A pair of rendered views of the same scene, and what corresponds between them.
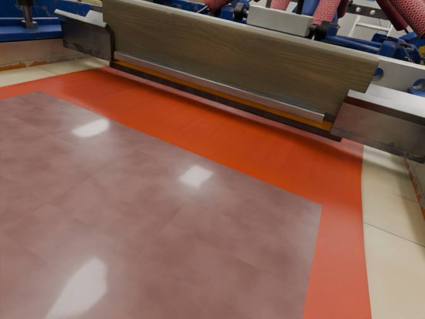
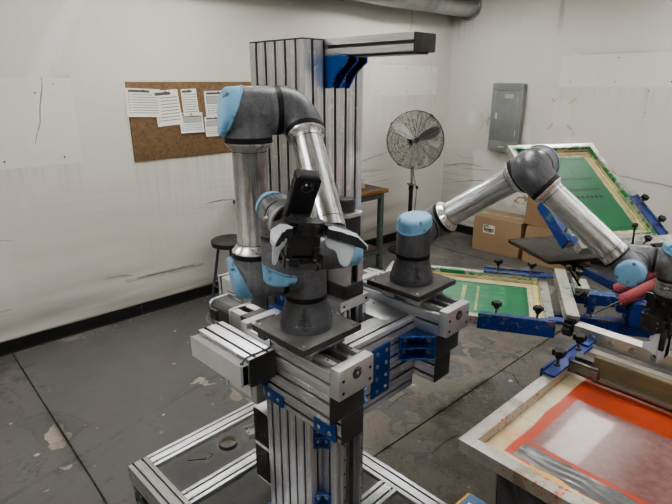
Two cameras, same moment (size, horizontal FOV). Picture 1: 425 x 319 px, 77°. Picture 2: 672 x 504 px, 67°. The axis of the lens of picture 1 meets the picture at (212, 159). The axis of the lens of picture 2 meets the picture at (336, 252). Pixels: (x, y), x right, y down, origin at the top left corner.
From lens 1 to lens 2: 156 cm
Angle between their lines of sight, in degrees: 29
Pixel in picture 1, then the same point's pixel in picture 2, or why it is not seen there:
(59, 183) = (618, 437)
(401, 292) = not seen: outside the picture
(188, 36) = (640, 379)
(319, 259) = not seen: outside the picture
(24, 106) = (581, 408)
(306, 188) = not seen: outside the picture
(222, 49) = (657, 387)
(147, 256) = (651, 457)
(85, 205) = (629, 444)
